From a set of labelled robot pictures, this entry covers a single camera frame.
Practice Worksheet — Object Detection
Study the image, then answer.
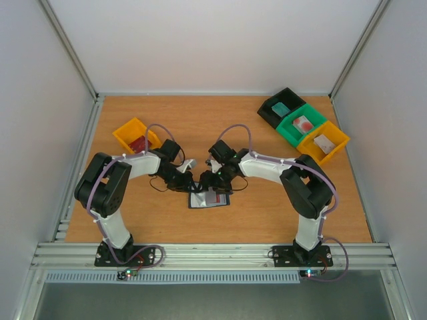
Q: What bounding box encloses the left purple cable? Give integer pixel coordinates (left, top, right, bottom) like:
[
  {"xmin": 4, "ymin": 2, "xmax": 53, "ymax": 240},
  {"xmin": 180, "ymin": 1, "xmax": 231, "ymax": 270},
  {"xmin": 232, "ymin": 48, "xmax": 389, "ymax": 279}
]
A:
[{"xmin": 85, "ymin": 123, "xmax": 177, "ymax": 267}]

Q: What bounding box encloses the white grey card stack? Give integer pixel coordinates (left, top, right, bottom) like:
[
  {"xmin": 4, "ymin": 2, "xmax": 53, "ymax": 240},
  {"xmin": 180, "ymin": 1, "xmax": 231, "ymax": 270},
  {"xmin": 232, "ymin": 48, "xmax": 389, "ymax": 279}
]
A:
[{"xmin": 314, "ymin": 134, "xmax": 336, "ymax": 155}]

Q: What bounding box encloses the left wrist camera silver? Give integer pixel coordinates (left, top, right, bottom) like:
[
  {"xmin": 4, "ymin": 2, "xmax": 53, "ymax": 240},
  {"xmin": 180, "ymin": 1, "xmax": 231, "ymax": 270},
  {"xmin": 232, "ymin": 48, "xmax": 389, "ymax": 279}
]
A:
[{"xmin": 177, "ymin": 159, "xmax": 197, "ymax": 173}]

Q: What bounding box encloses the right controller board green LED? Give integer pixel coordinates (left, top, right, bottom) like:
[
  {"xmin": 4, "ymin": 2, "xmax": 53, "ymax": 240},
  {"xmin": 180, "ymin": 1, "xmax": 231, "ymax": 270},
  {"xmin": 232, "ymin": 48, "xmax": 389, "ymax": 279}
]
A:
[{"xmin": 300, "ymin": 269, "xmax": 326, "ymax": 278}]

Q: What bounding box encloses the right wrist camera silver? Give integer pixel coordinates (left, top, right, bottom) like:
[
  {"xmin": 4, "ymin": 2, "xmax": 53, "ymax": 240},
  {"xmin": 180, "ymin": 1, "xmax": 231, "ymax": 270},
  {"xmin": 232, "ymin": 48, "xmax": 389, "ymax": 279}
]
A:
[{"xmin": 205, "ymin": 159, "xmax": 222, "ymax": 173}]

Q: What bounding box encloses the yellow bin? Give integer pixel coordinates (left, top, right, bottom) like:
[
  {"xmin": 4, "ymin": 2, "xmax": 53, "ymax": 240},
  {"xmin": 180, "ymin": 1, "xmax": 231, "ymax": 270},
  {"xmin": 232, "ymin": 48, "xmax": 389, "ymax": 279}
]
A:
[
  {"xmin": 113, "ymin": 117, "xmax": 162, "ymax": 154},
  {"xmin": 296, "ymin": 121, "xmax": 350, "ymax": 165}
]

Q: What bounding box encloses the teal card stack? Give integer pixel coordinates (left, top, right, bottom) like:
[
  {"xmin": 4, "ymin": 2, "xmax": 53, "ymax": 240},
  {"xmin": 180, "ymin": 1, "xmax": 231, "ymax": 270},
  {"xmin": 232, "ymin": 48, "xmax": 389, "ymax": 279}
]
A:
[{"xmin": 272, "ymin": 102, "xmax": 290, "ymax": 117}]

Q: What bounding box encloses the slotted cable duct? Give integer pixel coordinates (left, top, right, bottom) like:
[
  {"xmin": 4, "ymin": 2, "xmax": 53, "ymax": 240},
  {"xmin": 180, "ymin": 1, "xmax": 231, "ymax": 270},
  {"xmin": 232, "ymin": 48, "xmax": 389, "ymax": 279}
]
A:
[{"xmin": 45, "ymin": 271, "xmax": 300, "ymax": 285}]

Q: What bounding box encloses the aluminium frame post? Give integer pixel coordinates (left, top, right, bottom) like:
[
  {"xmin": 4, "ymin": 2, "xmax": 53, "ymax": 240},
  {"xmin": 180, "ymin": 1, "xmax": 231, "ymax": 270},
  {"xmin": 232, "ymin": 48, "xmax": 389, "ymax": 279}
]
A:
[
  {"xmin": 37, "ymin": 0, "xmax": 99, "ymax": 101},
  {"xmin": 328, "ymin": 0, "xmax": 391, "ymax": 99}
]

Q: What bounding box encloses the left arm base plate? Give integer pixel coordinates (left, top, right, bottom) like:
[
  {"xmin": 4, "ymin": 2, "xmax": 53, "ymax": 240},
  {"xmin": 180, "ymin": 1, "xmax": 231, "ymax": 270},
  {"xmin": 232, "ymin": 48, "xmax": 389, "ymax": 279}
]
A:
[{"xmin": 94, "ymin": 242, "xmax": 156, "ymax": 267}]

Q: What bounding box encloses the aluminium rail front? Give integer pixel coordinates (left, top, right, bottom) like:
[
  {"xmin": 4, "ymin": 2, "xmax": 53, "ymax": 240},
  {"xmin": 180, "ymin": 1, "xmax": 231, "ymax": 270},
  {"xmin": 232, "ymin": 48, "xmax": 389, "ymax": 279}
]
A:
[{"xmin": 30, "ymin": 243, "xmax": 397, "ymax": 271}]

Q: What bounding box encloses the green bin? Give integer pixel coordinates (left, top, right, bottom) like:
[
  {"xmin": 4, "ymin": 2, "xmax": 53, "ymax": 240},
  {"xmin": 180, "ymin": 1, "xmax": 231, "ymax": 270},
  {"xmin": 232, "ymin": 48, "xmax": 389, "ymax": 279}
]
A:
[{"xmin": 276, "ymin": 103, "xmax": 327, "ymax": 147}]

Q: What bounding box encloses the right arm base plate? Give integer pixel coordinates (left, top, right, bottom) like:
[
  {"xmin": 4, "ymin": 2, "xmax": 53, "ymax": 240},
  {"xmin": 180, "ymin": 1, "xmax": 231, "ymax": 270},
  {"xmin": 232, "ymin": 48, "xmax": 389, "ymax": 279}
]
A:
[{"xmin": 271, "ymin": 244, "xmax": 334, "ymax": 267}]

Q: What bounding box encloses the yellow bin on right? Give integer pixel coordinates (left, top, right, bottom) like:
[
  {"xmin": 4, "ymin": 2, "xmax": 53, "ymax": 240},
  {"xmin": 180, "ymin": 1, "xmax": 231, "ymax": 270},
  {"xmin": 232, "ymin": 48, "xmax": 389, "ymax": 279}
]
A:
[{"xmin": 296, "ymin": 121, "xmax": 350, "ymax": 165}]

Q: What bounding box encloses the black bin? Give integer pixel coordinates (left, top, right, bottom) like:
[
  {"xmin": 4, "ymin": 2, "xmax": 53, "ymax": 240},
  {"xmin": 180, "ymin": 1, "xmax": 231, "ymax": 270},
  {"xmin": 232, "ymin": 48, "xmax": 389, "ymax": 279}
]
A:
[{"xmin": 257, "ymin": 87, "xmax": 306, "ymax": 129}]

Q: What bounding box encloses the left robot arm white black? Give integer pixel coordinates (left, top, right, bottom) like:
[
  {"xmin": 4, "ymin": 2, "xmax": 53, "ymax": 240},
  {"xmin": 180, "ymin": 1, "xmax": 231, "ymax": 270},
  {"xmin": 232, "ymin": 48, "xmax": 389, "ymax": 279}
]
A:
[{"xmin": 74, "ymin": 139, "xmax": 197, "ymax": 266}]

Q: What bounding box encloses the aluminium frame post right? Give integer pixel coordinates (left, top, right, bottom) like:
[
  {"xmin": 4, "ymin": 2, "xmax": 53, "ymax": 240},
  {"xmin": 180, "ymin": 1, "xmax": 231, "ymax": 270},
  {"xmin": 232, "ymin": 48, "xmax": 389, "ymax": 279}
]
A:
[{"xmin": 328, "ymin": 0, "xmax": 391, "ymax": 99}]

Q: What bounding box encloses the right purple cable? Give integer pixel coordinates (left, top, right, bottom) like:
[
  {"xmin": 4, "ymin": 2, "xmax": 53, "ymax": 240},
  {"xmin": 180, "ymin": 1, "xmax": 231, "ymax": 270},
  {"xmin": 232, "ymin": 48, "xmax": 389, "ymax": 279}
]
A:
[{"xmin": 216, "ymin": 124, "xmax": 350, "ymax": 283}]

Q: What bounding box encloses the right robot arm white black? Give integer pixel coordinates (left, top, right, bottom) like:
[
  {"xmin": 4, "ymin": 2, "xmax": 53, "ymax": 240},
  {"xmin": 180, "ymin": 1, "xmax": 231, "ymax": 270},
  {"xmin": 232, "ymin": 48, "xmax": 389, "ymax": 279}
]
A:
[{"xmin": 199, "ymin": 140, "xmax": 337, "ymax": 266}]

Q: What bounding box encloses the aluminium frame post left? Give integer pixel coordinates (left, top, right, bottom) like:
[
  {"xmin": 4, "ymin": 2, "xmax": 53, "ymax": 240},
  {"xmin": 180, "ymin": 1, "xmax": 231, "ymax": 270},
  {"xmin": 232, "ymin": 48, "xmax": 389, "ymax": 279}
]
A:
[{"xmin": 37, "ymin": 0, "xmax": 99, "ymax": 101}]

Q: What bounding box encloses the white red card stack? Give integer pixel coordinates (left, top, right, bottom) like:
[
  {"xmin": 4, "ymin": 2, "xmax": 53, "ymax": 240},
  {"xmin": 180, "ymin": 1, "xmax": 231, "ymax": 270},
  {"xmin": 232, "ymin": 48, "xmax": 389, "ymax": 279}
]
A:
[{"xmin": 292, "ymin": 115, "xmax": 314, "ymax": 135}]

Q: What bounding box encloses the blue leather card holder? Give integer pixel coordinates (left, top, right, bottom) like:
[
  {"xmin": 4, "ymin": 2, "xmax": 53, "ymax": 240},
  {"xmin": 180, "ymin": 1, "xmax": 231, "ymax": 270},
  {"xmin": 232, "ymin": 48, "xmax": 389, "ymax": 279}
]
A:
[{"xmin": 188, "ymin": 191, "xmax": 230, "ymax": 209}]

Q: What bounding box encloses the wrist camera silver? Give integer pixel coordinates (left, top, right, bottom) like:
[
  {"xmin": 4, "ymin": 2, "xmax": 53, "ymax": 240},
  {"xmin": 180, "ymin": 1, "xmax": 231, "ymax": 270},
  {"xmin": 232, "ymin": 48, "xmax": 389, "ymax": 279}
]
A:
[
  {"xmin": 205, "ymin": 159, "xmax": 222, "ymax": 173},
  {"xmin": 177, "ymin": 159, "xmax": 197, "ymax": 173}
]

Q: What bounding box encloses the purple cable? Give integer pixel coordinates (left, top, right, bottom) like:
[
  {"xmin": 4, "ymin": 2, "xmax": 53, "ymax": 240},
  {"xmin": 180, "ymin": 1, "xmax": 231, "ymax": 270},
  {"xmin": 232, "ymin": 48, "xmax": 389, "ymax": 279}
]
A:
[
  {"xmin": 216, "ymin": 124, "xmax": 350, "ymax": 283},
  {"xmin": 85, "ymin": 123, "xmax": 177, "ymax": 267}
]

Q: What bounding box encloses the yellow bin on left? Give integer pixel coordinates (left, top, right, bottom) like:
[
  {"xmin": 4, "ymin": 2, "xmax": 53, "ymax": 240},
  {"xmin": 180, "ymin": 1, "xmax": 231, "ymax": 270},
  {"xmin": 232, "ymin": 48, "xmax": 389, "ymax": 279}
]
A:
[{"xmin": 113, "ymin": 117, "xmax": 162, "ymax": 154}]

